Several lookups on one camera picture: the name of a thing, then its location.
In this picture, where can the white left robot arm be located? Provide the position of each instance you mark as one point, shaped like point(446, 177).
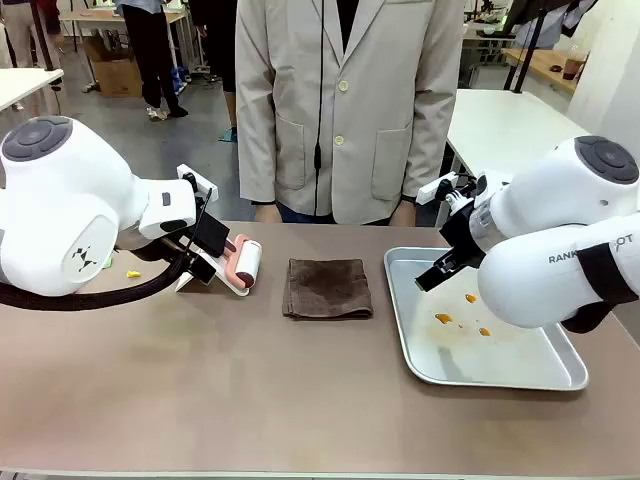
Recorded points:
point(60, 210)

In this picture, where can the white background table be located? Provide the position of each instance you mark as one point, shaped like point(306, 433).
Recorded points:
point(500, 125)

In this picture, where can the person's left hand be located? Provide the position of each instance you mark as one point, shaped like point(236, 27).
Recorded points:
point(402, 214)

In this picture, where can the wooden background table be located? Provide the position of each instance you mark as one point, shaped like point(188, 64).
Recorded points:
point(542, 65)

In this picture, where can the person in beige jacket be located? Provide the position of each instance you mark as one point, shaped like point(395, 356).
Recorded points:
point(350, 125)

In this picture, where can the long wooden work table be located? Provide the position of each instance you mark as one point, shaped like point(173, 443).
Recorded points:
point(100, 17)

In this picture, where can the background person black leggings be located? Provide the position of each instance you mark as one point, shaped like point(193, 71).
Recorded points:
point(220, 50)

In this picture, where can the metal tray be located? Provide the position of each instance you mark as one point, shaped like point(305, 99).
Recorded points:
point(450, 360)

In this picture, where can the background person black trousers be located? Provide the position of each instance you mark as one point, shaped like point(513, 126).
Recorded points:
point(150, 50)

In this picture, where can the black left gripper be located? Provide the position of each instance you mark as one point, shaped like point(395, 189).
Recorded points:
point(194, 243)

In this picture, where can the person's right hand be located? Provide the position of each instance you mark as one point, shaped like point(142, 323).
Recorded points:
point(266, 212)

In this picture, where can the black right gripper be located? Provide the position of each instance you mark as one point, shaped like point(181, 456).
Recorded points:
point(462, 235)

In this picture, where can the green paper scrap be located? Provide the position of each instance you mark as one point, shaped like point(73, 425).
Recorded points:
point(111, 260)

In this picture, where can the background person beige trousers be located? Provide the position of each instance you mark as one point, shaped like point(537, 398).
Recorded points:
point(20, 30)

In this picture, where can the brown cloth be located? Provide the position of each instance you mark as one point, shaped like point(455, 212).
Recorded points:
point(325, 287)

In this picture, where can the cardboard box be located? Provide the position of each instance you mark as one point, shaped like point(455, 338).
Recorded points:
point(117, 75)

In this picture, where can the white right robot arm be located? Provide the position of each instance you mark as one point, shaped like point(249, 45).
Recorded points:
point(540, 225)

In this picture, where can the brown drink bottle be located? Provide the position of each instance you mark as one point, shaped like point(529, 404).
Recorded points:
point(571, 67)

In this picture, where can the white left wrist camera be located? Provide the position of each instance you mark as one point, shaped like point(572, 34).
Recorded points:
point(186, 173)

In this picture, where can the white lint roller stand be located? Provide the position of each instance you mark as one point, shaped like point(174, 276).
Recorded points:
point(221, 276)

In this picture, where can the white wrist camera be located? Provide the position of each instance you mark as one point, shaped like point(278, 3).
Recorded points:
point(432, 190)
point(186, 173)

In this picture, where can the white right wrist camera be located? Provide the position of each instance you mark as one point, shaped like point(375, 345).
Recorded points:
point(432, 190)

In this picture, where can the white side table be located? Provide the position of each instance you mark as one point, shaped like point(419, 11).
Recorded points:
point(25, 82)

